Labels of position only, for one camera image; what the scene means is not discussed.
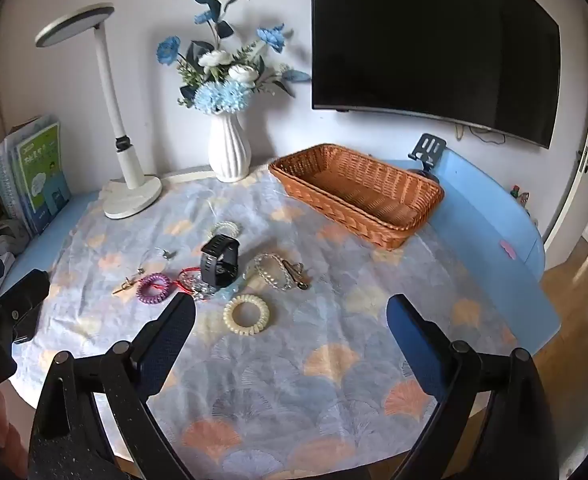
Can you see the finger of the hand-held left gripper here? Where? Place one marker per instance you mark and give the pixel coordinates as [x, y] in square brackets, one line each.
[26, 290]

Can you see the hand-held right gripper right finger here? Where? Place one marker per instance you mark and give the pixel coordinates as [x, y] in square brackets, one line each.
[414, 342]

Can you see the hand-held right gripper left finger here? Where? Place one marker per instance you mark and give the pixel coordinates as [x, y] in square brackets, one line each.
[173, 332]

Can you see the silver hoop earring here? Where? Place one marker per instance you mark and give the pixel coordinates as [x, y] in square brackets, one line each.
[166, 255]

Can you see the brown wicker basket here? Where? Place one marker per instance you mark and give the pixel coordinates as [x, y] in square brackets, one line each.
[389, 230]

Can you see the gold hair clip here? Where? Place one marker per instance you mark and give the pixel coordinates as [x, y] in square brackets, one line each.
[296, 277]

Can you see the gold pin earring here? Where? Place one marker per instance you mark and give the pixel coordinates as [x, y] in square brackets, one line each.
[126, 286]

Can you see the light blue hair clip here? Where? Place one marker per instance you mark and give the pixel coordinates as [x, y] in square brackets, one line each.
[233, 290]

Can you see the black smartwatch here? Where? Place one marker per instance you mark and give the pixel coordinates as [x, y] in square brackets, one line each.
[219, 260]

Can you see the green cover workbook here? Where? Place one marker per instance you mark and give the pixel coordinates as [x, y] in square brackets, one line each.
[41, 175]

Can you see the shell print tablecloth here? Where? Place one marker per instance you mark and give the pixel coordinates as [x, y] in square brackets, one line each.
[294, 360]

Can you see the pink sticker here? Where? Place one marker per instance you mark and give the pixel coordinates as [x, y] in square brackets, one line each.
[508, 250]

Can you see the white desk lamp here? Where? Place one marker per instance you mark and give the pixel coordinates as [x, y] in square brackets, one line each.
[123, 160]

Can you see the small colourful toy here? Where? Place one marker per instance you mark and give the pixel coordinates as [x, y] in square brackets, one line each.
[520, 195]

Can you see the jewellery stand on wood base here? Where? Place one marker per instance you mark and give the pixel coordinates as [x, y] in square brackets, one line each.
[429, 152]

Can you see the white ribbed vase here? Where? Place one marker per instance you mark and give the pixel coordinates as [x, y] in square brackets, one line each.
[229, 150]

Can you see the blue and white flower bouquet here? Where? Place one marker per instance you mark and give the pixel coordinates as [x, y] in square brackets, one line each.
[223, 80]

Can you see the white door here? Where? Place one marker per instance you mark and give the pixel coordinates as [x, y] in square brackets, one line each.
[581, 110]

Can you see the black wall television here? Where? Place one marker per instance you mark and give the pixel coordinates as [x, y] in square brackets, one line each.
[424, 45]

